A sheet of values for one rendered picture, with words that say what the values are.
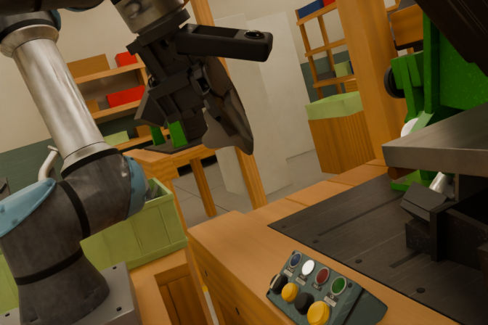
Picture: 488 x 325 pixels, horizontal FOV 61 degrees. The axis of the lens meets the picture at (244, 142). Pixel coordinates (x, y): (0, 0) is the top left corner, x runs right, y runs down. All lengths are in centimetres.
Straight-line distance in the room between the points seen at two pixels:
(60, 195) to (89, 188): 5
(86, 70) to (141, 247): 591
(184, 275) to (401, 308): 74
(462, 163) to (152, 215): 105
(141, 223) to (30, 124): 633
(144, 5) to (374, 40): 82
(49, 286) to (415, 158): 63
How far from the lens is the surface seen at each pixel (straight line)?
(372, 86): 122
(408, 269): 64
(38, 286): 80
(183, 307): 123
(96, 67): 705
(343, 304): 51
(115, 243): 127
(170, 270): 119
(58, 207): 78
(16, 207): 77
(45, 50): 91
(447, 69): 54
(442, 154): 31
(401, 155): 34
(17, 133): 753
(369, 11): 122
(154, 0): 51
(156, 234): 127
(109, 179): 81
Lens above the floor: 121
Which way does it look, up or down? 8 degrees down
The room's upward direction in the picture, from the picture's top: 17 degrees counter-clockwise
